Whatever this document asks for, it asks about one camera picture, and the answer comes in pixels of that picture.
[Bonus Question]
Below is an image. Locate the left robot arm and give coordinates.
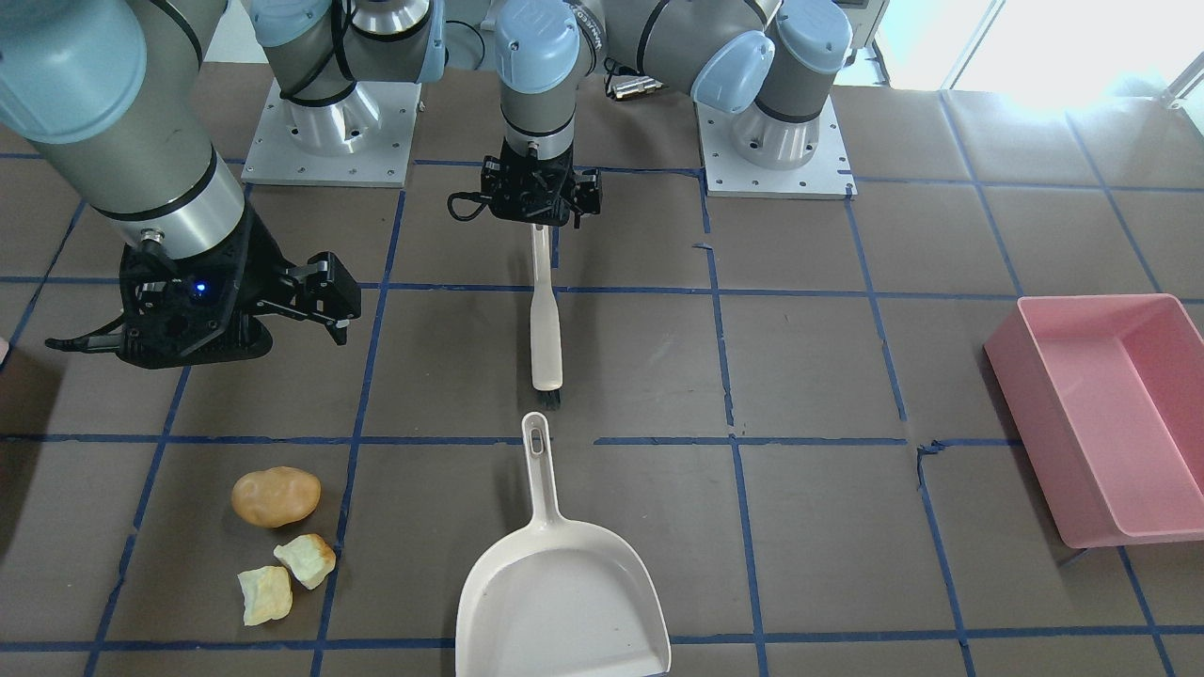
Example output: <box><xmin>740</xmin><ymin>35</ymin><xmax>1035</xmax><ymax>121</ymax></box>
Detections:
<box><xmin>464</xmin><ymin>1</ymin><xmax>855</xmax><ymax>226</ymax></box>

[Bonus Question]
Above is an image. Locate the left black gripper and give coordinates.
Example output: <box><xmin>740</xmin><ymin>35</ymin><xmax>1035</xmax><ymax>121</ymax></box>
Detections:
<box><xmin>482</xmin><ymin>145</ymin><xmax>602</xmax><ymax>228</ymax></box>

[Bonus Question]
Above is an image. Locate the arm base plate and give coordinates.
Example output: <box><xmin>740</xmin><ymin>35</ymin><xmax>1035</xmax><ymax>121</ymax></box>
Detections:
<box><xmin>242</xmin><ymin>82</ymin><xmax>421</xmax><ymax>189</ymax></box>
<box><xmin>695</xmin><ymin>100</ymin><xmax>858</xmax><ymax>200</ymax></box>

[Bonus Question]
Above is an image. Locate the brown potato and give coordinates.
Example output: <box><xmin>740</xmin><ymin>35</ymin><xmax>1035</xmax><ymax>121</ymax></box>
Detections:
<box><xmin>230</xmin><ymin>466</ymin><xmax>321</xmax><ymax>528</ymax></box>

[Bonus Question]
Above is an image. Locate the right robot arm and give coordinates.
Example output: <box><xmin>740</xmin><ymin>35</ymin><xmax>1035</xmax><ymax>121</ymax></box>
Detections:
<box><xmin>1</xmin><ymin>1</ymin><xmax>447</xmax><ymax>369</ymax></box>

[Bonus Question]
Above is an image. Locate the pale food chunk far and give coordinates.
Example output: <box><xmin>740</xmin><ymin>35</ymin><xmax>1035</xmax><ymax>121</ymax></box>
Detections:
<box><xmin>237</xmin><ymin>566</ymin><xmax>293</xmax><ymax>626</ymax></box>

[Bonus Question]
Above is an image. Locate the pale food chunk near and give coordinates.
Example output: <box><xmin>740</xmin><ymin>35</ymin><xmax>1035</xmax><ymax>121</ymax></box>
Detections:
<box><xmin>275</xmin><ymin>534</ymin><xmax>337</xmax><ymax>590</ymax></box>

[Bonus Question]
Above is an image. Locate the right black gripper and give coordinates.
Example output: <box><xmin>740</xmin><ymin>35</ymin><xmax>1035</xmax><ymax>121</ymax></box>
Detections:
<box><xmin>118</xmin><ymin>205</ymin><xmax>362</xmax><ymax>370</ymax></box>

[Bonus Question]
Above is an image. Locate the pale food chunk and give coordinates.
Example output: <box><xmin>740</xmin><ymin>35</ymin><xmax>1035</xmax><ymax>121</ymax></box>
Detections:
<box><xmin>275</xmin><ymin>534</ymin><xmax>337</xmax><ymax>590</ymax></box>
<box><xmin>237</xmin><ymin>566</ymin><xmax>293</xmax><ymax>626</ymax></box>

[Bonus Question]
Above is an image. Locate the open pink plastic bin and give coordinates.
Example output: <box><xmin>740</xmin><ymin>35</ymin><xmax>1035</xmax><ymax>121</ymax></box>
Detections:
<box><xmin>985</xmin><ymin>294</ymin><xmax>1203</xmax><ymax>549</ymax></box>

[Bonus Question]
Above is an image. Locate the white hand brush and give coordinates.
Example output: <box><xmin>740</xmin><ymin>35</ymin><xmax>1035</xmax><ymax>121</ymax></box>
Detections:
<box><xmin>530</xmin><ymin>226</ymin><xmax>563</xmax><ymax>411</ymax></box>

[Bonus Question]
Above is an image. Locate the white plastic dustpan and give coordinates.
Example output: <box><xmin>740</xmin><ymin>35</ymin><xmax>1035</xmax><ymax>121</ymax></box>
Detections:
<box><xmin>454</xmin><ymin>412</ymin><xmax>672</xmax><ymax>676</ymax></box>

